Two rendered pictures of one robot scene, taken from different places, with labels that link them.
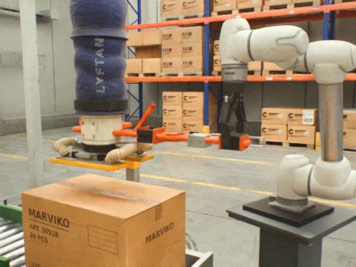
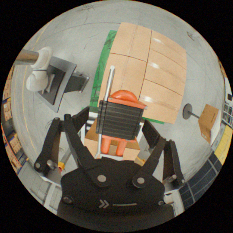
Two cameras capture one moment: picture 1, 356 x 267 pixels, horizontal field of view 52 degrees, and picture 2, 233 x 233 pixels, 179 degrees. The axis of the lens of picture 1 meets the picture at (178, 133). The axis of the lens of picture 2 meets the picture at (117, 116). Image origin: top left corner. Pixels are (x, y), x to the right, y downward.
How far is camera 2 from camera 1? 129 cm
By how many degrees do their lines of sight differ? 77
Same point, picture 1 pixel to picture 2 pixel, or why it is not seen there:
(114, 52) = not seen: hidden behind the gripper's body
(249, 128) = (10, 122)
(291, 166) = (34, 81)
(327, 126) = (23, 56)
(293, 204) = (50, 78)
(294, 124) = (6, 109)
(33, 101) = (52, 189)
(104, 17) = not seen: outside the picture
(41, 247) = not seen: hidden behind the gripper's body
